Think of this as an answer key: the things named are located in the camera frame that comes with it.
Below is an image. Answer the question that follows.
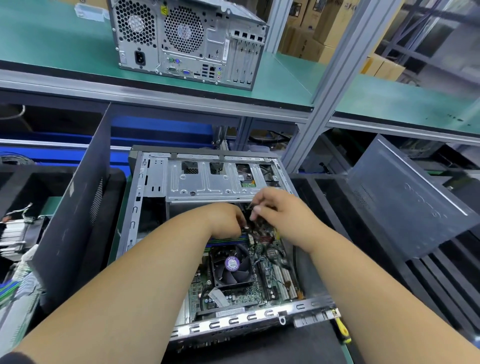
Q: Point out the person's left hand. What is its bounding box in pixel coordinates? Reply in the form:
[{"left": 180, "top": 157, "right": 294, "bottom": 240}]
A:
[{"left": 191, "top": 202, "right": 249, "bottom": 241}]

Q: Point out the person's right hand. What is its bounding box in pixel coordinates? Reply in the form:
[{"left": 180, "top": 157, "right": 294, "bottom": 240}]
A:
[{"left": 249, "top": 187, "right": 324, "bottom": 252}]

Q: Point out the grey computer case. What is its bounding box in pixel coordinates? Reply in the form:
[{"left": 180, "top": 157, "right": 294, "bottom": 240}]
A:
[{"left": 112, "top": 146, "right": 339, "bottom": 350}]

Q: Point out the green motherboard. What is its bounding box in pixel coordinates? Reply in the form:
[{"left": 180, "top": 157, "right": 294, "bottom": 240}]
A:
[{"left": 183, "top": 225, "right": 305, "bottom": 320}]

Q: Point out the yellow handled screwdriver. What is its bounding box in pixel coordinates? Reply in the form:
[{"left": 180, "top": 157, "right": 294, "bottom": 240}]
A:
[{"left": 332, "top": 315, "right": 352, "bottom": 346}]

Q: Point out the grey side panel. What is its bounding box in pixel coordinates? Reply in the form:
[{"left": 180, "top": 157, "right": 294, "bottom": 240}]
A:
[{"left": 345, "top": 135, "right": 480, "bottom": 260}]

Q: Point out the person's right forearm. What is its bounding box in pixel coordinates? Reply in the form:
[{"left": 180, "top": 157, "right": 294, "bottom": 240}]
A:
[{"left": 303, "top": 225, "right": 480, "bottom": 364}]

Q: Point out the person's left forearm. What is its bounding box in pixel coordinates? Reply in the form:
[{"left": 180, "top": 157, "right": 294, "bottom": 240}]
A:
[{"left": 11, "top": 213, "right": 219, "bottom": 364}]

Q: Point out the silver backed desktop computer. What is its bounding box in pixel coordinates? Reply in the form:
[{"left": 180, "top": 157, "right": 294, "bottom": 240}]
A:
[{"left": 107, "top": 0, "right": 270, "bottom": 91}]

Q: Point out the empty black foam tray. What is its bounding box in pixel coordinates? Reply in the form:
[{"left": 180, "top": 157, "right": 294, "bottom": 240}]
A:
[{"left": 292, "top": 172, "right": 480, "bottom": 346}]

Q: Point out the black foam tray with boards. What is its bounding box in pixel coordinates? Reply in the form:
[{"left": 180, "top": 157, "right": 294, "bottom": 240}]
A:
[{"left": 0, "top": 165, "right": 129, "bottom": 357}]

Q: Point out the black upright side panel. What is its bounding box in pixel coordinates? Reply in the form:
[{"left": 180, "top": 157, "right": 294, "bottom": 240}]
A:
[{"left": 30, "top": 105, "right": 114, "bottom": 309}]

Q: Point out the stack of cardboard boxes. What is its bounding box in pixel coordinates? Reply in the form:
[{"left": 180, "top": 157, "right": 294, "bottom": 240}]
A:
[{"left": 277, "top": 0, "right": 410, "bottom": 82}]

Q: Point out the green upper shelf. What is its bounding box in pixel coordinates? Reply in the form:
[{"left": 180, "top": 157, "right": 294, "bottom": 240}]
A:
[{"left": 0, "top": 0, "right": 480, "bottom": 144}]

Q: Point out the aluminium frame post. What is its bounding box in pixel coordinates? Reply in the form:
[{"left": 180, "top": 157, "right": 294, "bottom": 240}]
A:
[
  {"left": 264, "top": 0, "right": 294, "bottom": 54},
  {"left": 281, "top": 0, "right": 406, "bottom": 174}
]

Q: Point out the green circuit board with cables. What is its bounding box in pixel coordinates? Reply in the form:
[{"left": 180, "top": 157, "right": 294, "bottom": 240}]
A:
[{"left": 0, "top": 202, "right": 42, "bottom": 354}]

